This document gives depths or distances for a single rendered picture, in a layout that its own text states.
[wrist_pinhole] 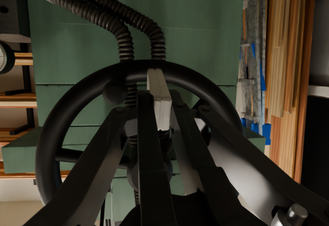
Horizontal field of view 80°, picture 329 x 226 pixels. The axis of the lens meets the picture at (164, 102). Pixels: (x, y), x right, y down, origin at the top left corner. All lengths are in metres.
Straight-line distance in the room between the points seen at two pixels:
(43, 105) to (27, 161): 0.13
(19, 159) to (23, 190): 3.43
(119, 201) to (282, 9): 1.71
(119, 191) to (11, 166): 0.25
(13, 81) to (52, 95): 3.03
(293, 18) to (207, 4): 1.41
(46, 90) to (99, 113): 0.11
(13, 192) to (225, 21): 3.89
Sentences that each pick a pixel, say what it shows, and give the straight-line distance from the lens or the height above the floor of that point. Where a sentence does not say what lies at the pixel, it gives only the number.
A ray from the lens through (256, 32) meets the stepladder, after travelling 1.34.
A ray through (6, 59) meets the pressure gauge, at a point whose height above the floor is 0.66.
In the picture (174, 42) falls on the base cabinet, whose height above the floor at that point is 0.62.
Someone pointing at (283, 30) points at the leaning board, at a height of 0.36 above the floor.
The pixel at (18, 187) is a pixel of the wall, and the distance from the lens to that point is 3.97.
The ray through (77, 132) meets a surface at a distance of 0.47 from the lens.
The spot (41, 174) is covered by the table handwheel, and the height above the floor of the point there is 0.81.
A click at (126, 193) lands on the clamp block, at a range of 0.41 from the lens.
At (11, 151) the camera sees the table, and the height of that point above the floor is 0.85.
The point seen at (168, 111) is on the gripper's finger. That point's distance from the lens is 0.15.
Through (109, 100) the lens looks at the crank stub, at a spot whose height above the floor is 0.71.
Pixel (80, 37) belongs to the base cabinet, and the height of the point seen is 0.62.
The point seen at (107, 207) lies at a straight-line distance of 0.96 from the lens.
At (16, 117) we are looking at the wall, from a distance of 3.56.
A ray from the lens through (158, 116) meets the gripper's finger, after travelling 0.16.
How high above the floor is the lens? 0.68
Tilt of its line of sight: 9 degrees up
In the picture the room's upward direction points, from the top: 179 degrees counter-clockwise
